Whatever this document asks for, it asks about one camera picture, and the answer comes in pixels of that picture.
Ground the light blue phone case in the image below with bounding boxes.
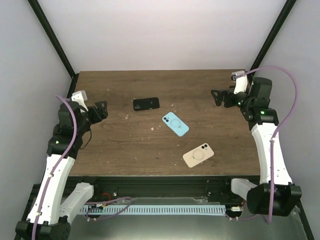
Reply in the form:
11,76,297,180
162,112,189,137

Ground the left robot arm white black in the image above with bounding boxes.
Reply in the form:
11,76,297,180
15,100,108,240

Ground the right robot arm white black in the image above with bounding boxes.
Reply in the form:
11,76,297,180
211,77,302,217

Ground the black phone case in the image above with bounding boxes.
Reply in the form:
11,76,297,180
133,97,160,111

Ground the beige phone case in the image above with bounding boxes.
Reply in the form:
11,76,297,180
182,143,215,168

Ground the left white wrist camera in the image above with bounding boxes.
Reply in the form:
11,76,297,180
71,90,88,111

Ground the left black frame post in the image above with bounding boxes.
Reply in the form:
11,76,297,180
26,0,77,78

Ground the black frame post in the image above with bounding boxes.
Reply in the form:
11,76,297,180
250,0,297,70
26,0,77,78

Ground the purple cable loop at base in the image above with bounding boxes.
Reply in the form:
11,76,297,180
85,196,133,222

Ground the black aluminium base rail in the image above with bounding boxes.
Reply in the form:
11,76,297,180
67,175,258,203

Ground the right black frame post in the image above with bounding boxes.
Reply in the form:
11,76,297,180
250,0,297,70

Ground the light blue slotted cable duct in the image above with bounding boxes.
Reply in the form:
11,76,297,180
88,205,226,217

